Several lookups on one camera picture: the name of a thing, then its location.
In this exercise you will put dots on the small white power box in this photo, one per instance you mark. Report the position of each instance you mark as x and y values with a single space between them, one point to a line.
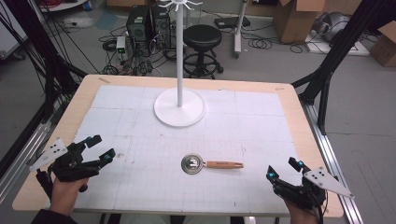
120 45

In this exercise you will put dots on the small cardboard box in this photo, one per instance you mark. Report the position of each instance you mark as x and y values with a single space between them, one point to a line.
384 46

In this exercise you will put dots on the white flat board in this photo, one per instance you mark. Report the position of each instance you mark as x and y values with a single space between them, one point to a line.
358 49

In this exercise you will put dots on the white hook stand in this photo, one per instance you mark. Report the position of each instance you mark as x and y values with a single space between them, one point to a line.
180 107

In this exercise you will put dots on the white pole stand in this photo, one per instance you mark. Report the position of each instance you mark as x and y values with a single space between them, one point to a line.
238 31

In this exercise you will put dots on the black round stool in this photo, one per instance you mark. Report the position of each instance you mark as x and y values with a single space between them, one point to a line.
202 37

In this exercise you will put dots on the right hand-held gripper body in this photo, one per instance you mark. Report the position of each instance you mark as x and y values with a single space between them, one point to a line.
311 189

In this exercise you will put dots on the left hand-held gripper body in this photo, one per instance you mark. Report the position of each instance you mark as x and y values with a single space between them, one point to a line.
73 168

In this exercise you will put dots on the black computer tower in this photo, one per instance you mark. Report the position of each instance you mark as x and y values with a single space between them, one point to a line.
137 28
162 26

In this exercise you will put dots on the black flat device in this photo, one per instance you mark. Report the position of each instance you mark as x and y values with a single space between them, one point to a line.
232 22

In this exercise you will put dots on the grey round appliance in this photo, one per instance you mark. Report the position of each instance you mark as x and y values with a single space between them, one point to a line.
334 26

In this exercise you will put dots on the large cardboard box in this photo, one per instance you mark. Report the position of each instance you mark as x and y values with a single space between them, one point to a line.
295 21

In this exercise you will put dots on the white grid mat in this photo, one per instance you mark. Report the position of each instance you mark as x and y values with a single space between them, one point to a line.
140 186

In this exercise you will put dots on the aluminium rail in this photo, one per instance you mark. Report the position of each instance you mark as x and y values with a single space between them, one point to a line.
23 155
330 155

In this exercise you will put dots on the person's left hand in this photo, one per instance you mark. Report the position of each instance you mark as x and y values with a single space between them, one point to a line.
67 193

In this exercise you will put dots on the person's right hand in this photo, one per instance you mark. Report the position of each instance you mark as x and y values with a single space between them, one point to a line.
300 214

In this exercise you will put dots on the black metal frame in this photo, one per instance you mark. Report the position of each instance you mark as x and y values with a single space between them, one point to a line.
46 62
330 62

